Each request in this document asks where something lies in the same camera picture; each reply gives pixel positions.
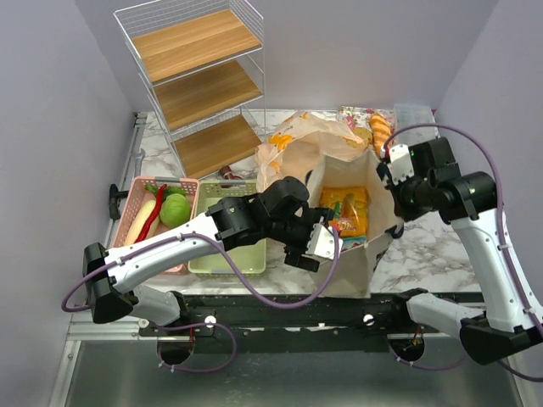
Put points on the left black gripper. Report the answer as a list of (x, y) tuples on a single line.
[(294, 255)]

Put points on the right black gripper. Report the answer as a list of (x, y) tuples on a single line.
[(407, 212)]

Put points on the yellow snack package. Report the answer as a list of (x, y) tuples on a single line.
[(347, 203)]

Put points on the orange baguette bread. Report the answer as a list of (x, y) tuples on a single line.
[(380, 132)]

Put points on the orange plastic grocery bag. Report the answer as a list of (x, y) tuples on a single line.
[(300, 143)]

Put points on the green vegetable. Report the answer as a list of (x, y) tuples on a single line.
[(175, 211)]

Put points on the white daikon radish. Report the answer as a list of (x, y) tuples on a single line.
[(148, 217)]

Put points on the teal snack package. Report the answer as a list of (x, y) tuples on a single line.
[(349, 243)]

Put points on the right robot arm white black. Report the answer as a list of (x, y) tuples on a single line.
[(426, 177)]

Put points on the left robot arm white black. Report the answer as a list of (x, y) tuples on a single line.
[(281, 213)]

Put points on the green plastic basket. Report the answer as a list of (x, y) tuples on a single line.
[(250, 260)]

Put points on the brown bread slices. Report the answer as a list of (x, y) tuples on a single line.
[(364, 134)]

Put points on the clear plastic compartment box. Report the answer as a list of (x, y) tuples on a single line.
[(407, 114)]

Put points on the brown small bottle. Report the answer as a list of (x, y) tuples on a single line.
[(227, 174)]

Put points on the floral pattern tray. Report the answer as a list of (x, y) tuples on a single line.
[(355, 117)]

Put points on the pink plastic basket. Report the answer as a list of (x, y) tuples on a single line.
[(139, 195)]

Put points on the black metal base rail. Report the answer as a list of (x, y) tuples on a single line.
[(325, 325)]

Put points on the black clamp handle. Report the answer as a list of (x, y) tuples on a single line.
[(115, 196)]

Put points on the white wire wooden shelf rack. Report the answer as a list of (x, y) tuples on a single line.
[(203, 63)]

